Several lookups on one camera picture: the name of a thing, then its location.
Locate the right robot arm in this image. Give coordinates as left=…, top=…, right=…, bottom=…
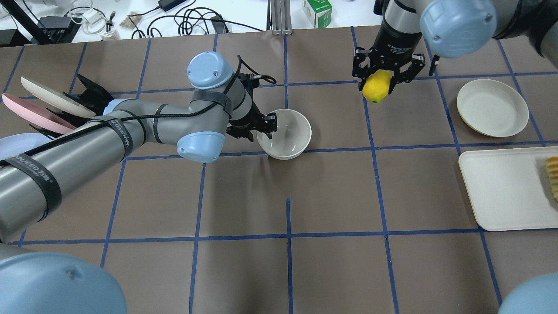
left=351, top=0, right=558, bottom=93

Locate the cream round plate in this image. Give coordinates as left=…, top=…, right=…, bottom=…
left=456, top=79, right=530, bottom=138

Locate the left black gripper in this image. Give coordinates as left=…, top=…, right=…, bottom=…
left=227, top=87, right=277, bottom=142

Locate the cream bowl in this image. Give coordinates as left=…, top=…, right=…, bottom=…
left=256, top=109, right=312, bottom=160

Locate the cream rectangular tray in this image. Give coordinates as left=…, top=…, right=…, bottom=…
left=458, top=147, right=558, bottom=231

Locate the cream plate in rack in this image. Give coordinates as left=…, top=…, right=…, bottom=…
left=20, top=77, right=96, bottom=119

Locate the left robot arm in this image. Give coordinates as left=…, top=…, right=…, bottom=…
left=0, top=51, right=277, bottom=314

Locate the light blue plate in rack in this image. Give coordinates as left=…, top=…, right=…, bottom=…
left=0, top=133, right=53, bottom=160

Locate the black cable bundle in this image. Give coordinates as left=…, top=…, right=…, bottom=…
left=131, top=0, right=264, bottom=38

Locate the pink plate in rack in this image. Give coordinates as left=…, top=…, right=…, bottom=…
left=2, top=93, right=76, bottom=134

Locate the green white carton box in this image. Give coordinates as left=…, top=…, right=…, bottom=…
left=302, top=0, right=333, bottom=29

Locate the sliced yellow bread loaf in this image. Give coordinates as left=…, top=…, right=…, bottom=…
left=545, top=156, right=558, bottom=201

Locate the black power adapter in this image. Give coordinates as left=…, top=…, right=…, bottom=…
left=158, top=0, right=187, bottom=12

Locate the aluminium frame post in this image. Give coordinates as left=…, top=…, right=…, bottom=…
left=267, top=0, right=293, bottom=36

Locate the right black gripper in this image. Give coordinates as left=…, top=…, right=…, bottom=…
left=352, top=24, right=426, bottom=95

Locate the yellow lemon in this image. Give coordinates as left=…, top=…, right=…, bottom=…
left=361, top=70, right=392, bottom=103

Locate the black dish rack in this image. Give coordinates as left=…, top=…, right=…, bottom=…
left=52, top=74, right=114, bottom=127

